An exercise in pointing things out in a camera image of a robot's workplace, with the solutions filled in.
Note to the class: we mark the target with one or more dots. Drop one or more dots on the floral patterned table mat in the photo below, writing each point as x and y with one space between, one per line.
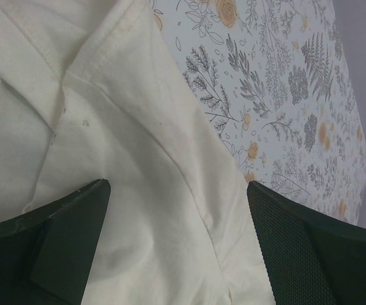
272 79

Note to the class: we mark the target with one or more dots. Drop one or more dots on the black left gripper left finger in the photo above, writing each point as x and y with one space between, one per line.
46 254

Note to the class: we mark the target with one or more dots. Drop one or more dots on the cream white t-shirt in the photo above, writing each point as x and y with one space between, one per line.
89 90

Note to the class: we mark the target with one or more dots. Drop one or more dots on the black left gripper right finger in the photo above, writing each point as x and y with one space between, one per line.
310 257

